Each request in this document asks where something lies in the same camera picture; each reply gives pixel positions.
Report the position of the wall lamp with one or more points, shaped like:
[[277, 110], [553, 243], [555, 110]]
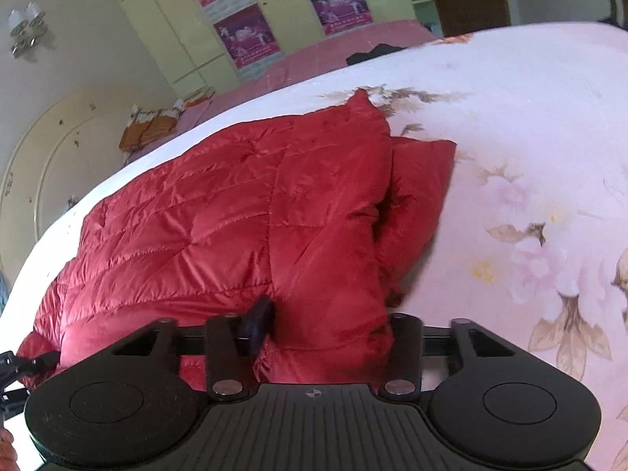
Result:
[[27, 29]]

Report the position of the cream round headboard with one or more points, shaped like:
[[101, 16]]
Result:
[[59, 157]]

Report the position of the dark clothes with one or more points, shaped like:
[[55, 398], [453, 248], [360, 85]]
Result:
[[375, 54]]

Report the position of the red puffer jacket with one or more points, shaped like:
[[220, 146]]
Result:
[[221, 206]]

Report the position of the cream wardrobe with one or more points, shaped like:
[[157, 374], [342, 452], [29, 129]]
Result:
[[162, 34]]

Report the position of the white floral bedsheet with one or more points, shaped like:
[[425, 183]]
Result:
[[539, 132]]

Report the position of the pink bed cover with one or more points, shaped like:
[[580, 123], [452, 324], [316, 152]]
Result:
[[304, 66]]

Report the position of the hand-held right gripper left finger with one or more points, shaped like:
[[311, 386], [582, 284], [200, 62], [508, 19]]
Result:
[[255, 326]]

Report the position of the brown patterned pillow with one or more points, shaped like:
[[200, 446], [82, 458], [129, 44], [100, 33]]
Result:
[[157, 120]]

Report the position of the blue curtain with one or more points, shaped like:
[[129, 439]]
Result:
[[2, 294]]

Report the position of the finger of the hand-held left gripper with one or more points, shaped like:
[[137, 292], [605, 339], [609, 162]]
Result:
[[37, 360], [12, 400]]

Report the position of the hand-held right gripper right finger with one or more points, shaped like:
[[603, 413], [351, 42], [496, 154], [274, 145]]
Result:
[[405, 341]]

